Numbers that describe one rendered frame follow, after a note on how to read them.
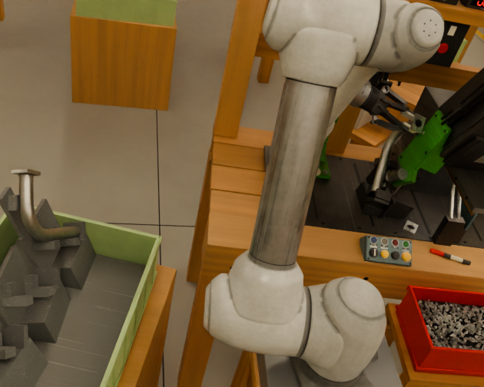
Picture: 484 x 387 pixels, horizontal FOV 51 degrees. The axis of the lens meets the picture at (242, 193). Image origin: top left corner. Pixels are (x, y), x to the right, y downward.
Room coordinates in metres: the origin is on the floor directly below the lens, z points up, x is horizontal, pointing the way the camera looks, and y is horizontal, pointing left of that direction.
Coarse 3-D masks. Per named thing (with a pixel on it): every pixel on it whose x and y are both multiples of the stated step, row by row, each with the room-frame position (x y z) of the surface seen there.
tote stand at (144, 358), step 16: (160, 272) 0.99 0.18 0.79; (176, 272) 1.01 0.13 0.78; (160, 288) 0.93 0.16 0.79; (160, 304) 0.88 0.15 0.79; (144, 320) 0.81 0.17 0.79; (160, 320) 0.84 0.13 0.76; (144, 336) 0.76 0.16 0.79; (160, 336) 0.89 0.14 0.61; (144, 352) 0.72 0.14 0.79; (160, 352) 0.94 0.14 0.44; (128, 368) 0.67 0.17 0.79; (144, 368) 0.71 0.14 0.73; (160, 368) 1.00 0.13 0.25; (128, 384) 0.63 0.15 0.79; (144, 384) 0.74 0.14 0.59
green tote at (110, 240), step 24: (72, 216) 0.96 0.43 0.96; (0, 240) 0.86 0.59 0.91; (96, 240) 0.95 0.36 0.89; (120, 240) 0.96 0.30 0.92; (144, 240) 0.96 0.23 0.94; (0, 264) 0.84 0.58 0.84; (144, 264) 0.96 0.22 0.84; (144, 288) 0.83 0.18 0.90; (120, 336) 0.64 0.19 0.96; (120, 360) 0.63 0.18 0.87
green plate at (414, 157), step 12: (432, 120) 1.48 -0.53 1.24; (432, 132) 1.44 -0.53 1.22; (444, 132) 1.39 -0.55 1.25; (420, 144) 1.44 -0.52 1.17; (432, 144) 1.39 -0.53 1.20; (408, 156) 1.45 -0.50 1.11; (420, 156) 1.40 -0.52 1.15; (432, 156) 1.39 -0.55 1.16; (408, 168) 1.40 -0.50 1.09; (432, 168) 1.40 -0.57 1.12
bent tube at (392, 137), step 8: (416, 120) 1.50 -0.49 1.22; (424, 120) 1.49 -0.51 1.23; (416, 128) 1.47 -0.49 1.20; (392, 136) 1.53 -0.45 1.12; (384, 144) 1.53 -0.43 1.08; (392, 144) 1.53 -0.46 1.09; (384, 152) 1.50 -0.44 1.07; (384, 160) 1.48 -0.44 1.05; (384, 168) 1.46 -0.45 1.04; (376, 176) 1.44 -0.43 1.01; (376, 184) 1.41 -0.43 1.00
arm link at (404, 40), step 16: (384, 0) 0.94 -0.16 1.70; (400, 0) 0.96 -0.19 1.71; (384, 16) 0.91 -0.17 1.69; (400, 16) 0.90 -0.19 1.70; (416, 16) 0.90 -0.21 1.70; (432, 16) 0.90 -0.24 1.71; (384, 32) 0.90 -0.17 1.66; (400, 32) 0.89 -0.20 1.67; (416, 32) 0.88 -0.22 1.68; (432, 32) 0.89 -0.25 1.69; (384, 48) 0.90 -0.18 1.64; (400, 48) 0.89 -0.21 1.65; (416, 48) 0.88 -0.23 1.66; (432, 48) 0.89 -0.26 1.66; (368, 64) 0.91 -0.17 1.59; (384, 64) 0.91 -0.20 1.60; (400, 64) 0.92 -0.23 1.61; (416, 64) 0.92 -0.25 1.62
